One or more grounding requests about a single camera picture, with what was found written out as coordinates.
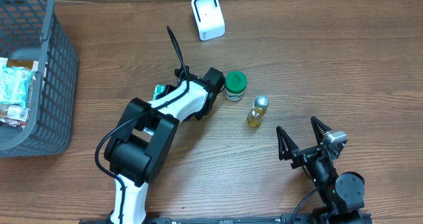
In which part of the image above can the small teal box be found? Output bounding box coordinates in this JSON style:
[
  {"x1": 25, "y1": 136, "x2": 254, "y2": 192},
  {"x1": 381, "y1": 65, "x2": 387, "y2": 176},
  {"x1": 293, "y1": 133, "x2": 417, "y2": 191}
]
[{"x1": 153, "y1": 85, "x2": 166, "y2": 100}]

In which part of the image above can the white barcode scanner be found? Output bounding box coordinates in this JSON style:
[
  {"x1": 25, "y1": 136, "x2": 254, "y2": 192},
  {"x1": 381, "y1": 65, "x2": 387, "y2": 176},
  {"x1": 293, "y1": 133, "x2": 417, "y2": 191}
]
[{"x1": 191, "y1": 0, "x2": 225, "y2": 41}]

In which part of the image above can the green lid jar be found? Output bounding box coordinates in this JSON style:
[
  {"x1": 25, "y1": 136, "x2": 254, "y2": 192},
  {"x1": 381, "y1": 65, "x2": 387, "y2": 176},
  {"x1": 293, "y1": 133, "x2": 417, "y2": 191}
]
[{"x1": 224, "y1": 71, "x2": 247, "y2": 102}]

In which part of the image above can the teal snack packet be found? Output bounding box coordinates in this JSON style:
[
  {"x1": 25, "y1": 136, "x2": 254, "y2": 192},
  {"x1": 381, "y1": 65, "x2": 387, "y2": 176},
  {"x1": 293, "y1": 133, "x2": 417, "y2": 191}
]
[{"x1": 1, "y1": 57, "x2": 38, "y2": 108}]

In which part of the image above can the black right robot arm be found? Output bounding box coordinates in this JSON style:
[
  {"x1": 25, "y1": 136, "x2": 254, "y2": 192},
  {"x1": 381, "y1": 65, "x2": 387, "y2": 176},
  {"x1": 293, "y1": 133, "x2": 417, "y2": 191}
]
[{"x1": 276, "y1": 116, "x2": 372, "y2": 223}]

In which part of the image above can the yellow oil bottle silver cap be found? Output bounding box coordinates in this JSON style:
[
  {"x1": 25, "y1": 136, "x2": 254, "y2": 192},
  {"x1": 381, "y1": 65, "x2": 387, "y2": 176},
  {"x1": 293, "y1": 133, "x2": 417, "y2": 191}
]
[{"x1": 247, "y1": 94, "x2": 269, "y2": 128}]

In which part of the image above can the brown white snack packet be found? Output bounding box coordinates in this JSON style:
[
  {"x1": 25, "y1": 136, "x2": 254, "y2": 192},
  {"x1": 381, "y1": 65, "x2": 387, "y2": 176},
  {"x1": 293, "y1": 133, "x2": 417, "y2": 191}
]
[{"x1": 1, "y1": 103, "x2": 30, "y2": 129}]

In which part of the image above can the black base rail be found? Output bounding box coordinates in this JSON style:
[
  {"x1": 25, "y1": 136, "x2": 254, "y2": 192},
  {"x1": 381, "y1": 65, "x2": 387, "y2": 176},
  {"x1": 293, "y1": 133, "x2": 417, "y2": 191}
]
[{"x1": 79, "y1": 214, "x2": 373, "y2": 224}]

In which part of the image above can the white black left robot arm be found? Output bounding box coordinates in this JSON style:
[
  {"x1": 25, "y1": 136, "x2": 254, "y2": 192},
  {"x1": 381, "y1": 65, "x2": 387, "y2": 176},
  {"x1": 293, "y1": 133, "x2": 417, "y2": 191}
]
[{"x1": 95, "y1": 63, "x2": 225, "y2": 223}]

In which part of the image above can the grey plastic basket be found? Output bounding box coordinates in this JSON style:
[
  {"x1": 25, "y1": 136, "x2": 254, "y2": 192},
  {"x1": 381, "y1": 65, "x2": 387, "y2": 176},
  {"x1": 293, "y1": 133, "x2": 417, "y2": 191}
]
[{"x1": 1, "y1": 0, "x2": 79, "y2": 157}]

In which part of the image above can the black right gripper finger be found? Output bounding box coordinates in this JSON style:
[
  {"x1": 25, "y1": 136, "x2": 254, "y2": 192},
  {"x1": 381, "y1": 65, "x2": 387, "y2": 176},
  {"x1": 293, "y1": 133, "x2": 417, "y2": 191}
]
[
  {"x1": 276, "y1": 126, "x2": 299, "y2": 161},
  {"x1": 311, "y1": 116, "x2": 332, "y2": 145}
]

